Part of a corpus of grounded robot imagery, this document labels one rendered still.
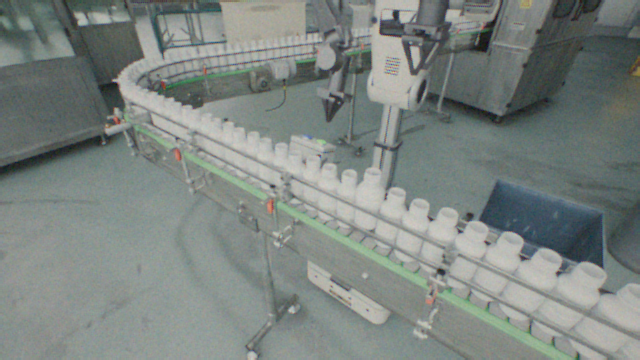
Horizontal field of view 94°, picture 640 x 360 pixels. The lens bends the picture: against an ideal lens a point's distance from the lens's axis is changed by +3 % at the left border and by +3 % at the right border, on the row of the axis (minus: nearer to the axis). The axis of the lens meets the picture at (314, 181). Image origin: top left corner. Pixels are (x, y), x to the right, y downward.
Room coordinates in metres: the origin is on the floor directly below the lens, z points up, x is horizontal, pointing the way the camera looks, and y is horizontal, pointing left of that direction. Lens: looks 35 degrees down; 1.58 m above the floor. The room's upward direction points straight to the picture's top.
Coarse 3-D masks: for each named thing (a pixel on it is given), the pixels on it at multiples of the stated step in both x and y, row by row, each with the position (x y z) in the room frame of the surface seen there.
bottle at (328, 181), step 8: (328, 168) 0.66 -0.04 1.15; (328, 176) 0.63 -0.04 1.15; (320, 184) 0.63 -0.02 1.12; (328, 184) 0.62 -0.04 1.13; (336, 184) 0.63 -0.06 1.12; (320, 192) 0.63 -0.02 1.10; (336, 192) 0.62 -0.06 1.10; (320, 200) 0.63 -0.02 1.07; (328, 200) 0.62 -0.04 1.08; (336, 200) 0.63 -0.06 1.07; (328, 208) 0.62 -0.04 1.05; (320, 216) 0.63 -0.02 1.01; (328, 216) 0.62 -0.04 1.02
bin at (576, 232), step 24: (504, 192) 0.88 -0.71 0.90; (528, 192) 0.84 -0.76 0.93; (480, 216) 0.89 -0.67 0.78; (504, 216) 0.86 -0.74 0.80; (528, 216) 0.82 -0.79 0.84; (552, 216) 0.79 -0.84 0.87; (576, 216) 0.75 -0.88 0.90; (600, 216) 0.71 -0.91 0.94; (528, 240) 0.80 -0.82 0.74; (552, 240) 0.76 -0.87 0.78; (576, 240) 0.73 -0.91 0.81; (600, 240) 0.61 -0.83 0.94; (576, 264) 0.52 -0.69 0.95; (600, 264) 0.53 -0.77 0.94
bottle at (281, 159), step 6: (276, 144) 0.77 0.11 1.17; (282, 144) 0.78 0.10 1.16; (276, 150) 0.75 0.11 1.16; (282, 150) 0.74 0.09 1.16; (288, 150) 0.77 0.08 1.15; (276, 156) 0.75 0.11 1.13; (282, 156) 0.74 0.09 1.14; (288, 156) 0.75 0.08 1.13; (276, 162) 0.74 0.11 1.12; (282, 162) 0.73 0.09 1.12; (288, 162) 0.74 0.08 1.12; (282, 168) 0.73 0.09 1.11; (276, 174) 0.74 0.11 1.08; (276, 180) 0.74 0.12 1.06; (282, 192) 0.73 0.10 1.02
